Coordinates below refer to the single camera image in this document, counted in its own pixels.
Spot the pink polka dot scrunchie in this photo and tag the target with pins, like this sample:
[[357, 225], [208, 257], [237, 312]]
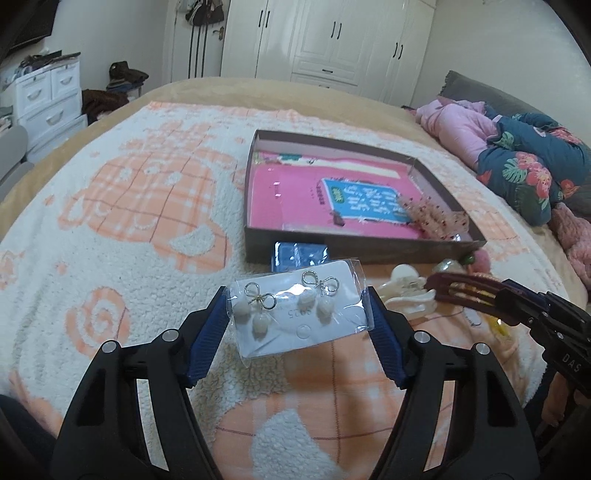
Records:
[[434, 217]]

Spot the grey chair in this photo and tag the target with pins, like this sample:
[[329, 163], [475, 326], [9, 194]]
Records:
[[14, 157]]

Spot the bed with tan sheet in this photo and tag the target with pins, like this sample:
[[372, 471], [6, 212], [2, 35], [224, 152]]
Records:
[[277, 92]]

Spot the grey pillow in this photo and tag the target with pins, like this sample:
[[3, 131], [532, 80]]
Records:
[[485, 90]]

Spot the white wardrobe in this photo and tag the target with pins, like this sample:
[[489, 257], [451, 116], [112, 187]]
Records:
[[360, 37]]

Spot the white plastic drawer unit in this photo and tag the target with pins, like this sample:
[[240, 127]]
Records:
[[46, 106]]

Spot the pink knitted blanket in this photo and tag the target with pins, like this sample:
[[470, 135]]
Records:
[[575, 244]]

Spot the pink pompom hair clip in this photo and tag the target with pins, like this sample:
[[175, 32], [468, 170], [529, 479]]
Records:
[[482, 261]]

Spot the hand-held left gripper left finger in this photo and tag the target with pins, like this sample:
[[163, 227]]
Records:
[[207, 341]]

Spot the hanging bags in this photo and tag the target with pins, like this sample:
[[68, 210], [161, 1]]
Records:
[[203, 11]]

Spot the pearl bow earrings card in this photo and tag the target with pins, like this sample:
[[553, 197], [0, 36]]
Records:
[[300, 323]]

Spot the brown cardboard box pink lining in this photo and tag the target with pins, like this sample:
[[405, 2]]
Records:
[[295, 198]]

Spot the brown folded clothes pile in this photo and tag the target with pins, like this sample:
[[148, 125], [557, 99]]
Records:
[[127, 74]]

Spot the person's right hand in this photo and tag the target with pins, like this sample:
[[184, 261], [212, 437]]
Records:
[[554, 404]]

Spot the blue floral quilt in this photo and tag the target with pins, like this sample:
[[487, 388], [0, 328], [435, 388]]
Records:
[[526, 166]]

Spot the white hair claw clip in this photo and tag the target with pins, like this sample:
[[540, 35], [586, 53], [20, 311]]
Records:
[[406, 295]]

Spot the blue foil packet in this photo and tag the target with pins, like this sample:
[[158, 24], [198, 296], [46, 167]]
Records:
[[295, 256]]

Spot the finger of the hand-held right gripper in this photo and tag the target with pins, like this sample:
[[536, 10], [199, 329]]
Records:
[[517, 311], [524, 288]]

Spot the pink padded jacket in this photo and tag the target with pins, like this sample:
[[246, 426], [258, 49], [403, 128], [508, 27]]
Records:
[[455, 127]]

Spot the clutter on drawer unit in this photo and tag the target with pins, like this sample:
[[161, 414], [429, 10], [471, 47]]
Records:
[[41, 62]]

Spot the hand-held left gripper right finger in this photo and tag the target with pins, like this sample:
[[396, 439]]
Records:
[[385, 341]]

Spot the white door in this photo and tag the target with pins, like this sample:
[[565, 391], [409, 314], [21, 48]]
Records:
[[210, 50]]

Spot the black wall television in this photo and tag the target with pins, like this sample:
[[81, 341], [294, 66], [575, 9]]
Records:
[[34, 25]]

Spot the dark brown cloth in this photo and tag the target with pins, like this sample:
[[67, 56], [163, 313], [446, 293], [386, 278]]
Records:
[[104, 104]]

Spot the dark red headband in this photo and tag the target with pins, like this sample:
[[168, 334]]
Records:
[[450, 295]]

